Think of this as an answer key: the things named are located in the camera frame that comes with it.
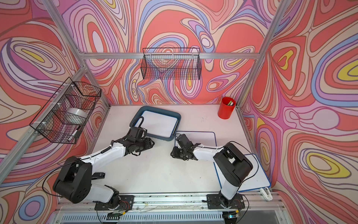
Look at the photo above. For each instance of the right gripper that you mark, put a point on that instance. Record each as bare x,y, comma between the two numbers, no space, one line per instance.
175,151

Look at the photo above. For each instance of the silver tape roll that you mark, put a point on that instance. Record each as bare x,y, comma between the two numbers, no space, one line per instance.
75,116

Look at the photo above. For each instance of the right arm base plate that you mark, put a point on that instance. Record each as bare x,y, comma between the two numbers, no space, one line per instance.
218,201

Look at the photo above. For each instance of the blue whiteboard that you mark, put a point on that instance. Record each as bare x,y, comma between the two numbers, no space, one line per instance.
159,125
205,138
257,178

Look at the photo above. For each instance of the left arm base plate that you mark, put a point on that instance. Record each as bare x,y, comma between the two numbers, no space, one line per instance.
123,202

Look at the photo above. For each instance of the teal plastic storage box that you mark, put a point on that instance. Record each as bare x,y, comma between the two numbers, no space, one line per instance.
138,120

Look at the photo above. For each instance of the red plastic cup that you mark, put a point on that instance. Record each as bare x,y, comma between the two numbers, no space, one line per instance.
224,110

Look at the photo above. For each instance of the back wire basket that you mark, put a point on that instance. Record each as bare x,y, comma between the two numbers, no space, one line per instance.
171,63

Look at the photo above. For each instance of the white clip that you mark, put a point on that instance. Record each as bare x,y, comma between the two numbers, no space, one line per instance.
266,193

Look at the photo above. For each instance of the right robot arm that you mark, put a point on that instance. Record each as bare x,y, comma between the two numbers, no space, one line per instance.
232,163

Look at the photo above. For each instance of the marker in wire basket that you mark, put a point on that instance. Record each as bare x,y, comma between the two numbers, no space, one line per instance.
73,138

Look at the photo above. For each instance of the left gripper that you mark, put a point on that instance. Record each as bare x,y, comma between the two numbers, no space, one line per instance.
148,143

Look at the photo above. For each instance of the left wire basket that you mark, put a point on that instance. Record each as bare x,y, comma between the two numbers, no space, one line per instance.
50,121

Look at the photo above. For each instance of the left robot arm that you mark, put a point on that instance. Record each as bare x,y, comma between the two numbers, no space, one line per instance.
74,181

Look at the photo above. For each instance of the wire basket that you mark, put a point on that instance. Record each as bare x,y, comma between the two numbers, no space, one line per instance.
171,63
50,121

